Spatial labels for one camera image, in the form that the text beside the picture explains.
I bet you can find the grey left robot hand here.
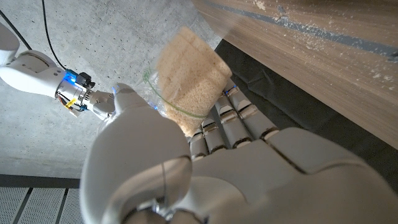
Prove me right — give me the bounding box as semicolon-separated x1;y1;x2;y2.
79;79;398;224

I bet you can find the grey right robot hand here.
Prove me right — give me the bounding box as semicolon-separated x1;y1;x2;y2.
55;79;116;121

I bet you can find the clear plastic cup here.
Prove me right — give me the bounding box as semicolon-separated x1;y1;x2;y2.
132;26;233;138

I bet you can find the brown sugar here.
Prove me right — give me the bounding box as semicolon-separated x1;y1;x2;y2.
156;26;233;138

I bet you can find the black backdrop curtain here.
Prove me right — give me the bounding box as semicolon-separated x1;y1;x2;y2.
214;39;398;194

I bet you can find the grey tape table outline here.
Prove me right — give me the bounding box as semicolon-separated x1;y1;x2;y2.
201;0;398;60

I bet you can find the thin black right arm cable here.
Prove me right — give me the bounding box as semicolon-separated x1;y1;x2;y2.
41;0;68;71

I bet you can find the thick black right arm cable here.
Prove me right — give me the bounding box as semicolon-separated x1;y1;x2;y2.
0;9;34;51

